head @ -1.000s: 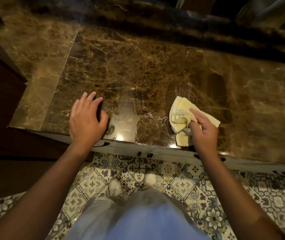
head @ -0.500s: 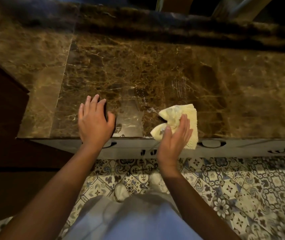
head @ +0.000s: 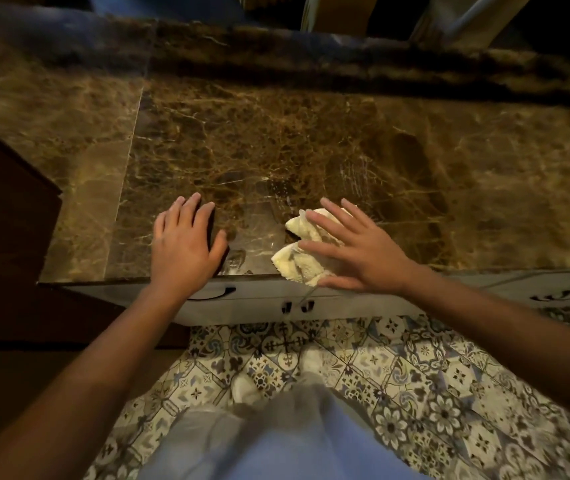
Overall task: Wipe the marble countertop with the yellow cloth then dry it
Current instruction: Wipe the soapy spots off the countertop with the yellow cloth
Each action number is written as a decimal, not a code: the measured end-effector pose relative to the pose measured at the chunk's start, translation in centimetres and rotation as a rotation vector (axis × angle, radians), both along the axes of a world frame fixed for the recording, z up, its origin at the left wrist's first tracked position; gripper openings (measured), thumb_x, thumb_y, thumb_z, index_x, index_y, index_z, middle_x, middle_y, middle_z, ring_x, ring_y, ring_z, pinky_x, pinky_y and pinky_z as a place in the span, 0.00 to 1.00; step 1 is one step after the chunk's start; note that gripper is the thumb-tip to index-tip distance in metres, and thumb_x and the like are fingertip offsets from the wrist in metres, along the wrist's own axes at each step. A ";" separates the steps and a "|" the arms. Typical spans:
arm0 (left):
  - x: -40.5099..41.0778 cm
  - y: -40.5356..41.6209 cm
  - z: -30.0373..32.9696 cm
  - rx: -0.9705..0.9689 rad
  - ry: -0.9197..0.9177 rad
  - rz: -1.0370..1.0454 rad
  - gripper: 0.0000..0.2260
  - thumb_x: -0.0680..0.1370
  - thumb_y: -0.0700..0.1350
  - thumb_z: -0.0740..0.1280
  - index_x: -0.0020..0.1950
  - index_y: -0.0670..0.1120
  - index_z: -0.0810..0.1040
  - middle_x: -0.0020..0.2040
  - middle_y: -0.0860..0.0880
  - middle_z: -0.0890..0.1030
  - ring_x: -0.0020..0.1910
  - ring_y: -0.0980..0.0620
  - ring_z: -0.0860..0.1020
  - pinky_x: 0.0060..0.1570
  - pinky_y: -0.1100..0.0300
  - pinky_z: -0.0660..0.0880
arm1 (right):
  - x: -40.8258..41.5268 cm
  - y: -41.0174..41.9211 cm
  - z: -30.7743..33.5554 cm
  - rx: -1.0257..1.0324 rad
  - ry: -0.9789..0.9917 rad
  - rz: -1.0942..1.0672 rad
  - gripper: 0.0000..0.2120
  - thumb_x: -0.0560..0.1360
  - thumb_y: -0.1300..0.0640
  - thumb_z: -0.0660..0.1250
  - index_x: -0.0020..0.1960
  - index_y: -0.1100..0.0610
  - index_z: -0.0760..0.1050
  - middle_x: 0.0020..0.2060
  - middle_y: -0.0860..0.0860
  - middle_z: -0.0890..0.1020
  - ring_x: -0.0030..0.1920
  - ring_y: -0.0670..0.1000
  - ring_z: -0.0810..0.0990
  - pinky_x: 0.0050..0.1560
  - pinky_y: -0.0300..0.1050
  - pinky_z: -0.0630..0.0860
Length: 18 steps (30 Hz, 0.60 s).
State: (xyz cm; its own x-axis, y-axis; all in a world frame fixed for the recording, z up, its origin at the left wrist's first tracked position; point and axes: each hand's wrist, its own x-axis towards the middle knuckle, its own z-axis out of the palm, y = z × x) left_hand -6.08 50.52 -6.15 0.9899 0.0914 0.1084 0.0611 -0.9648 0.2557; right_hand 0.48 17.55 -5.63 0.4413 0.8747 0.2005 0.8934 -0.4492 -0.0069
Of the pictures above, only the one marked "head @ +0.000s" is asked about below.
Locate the person's right hand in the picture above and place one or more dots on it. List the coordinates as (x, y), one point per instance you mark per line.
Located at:
(365, 254)

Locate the person's left hand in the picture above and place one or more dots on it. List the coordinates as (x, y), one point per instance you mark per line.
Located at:
(181, 244)

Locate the person's left little finger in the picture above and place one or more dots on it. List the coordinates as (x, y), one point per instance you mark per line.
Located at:
(159, 225)

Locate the person's right middle finger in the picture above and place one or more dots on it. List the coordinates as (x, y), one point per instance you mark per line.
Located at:
(339, 217)

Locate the person's left thumb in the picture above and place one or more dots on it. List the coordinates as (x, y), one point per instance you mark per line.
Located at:
(220, 249)

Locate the person's right thumb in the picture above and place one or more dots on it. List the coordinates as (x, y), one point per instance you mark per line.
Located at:
(341, 282)

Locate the person's left middle finger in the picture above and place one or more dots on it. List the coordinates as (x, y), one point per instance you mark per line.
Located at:
(191, 208)

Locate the cream cleaning cloth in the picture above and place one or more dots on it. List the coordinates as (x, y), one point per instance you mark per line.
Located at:
(305, 247)

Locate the person's right forearm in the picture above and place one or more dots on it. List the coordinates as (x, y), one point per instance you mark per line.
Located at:
(509, 339)

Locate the person's left forearm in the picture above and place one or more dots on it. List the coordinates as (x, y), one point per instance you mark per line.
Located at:
(80, 384)

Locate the small black cabinet knob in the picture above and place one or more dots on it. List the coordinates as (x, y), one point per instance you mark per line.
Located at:
(287, 307)
(308, 306)

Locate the white cabinet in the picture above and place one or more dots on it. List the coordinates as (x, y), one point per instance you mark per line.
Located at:
(414, 294)

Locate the white sock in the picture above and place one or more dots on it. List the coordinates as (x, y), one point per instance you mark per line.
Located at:
(255, 387)

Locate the light blue garment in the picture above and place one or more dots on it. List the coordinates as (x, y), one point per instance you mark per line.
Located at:
(285, 434)

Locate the blue container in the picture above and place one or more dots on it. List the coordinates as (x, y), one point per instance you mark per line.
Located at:
(165, 5)

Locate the cardboard box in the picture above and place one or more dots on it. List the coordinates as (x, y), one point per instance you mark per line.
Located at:
(340, 12)

